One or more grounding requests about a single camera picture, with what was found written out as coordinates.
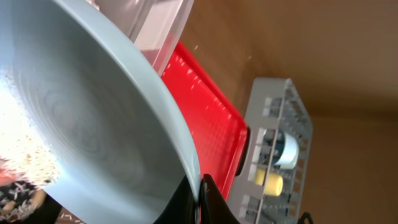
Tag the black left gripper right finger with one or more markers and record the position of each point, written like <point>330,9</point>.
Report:
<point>214,209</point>

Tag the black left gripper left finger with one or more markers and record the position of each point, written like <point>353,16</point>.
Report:
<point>181,207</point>

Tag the yellow plastic cup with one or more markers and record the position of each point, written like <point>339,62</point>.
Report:
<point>273,185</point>

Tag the light blue bowl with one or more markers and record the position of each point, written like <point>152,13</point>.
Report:
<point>287,151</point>

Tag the blue plate with rice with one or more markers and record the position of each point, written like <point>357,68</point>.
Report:
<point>122,144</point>

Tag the orange carrot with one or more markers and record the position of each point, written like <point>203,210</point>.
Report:
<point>5,177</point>

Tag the grey dishwasher rack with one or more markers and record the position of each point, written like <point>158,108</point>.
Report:
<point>274,105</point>

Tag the red plastic tray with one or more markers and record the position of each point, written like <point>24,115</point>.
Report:
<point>218,130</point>

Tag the black plastic bin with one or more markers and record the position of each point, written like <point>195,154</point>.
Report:
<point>22,202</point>

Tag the clear plastic bin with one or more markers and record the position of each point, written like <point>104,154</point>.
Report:
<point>154,26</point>

